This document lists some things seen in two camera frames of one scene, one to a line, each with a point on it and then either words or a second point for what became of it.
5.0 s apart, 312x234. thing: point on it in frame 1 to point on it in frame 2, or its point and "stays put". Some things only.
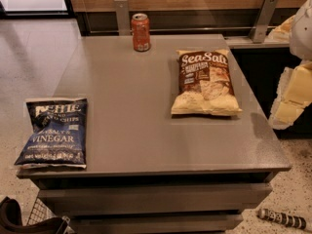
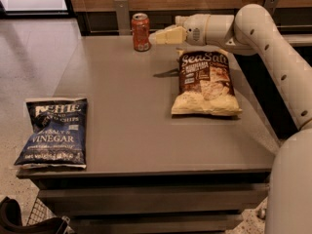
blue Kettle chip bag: x=58 y=137 stays put
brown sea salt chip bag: x=206 y=86 stays put
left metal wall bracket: x=123 y=17 stays put
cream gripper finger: x=282 y=33 to x=170 y=35
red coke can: x=140 y=29 stays put
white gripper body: x=302 y=33 to x=193 y=30
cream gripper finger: x=294 y=94 to x=175 y=35
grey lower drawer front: x=199 y=223 stays put
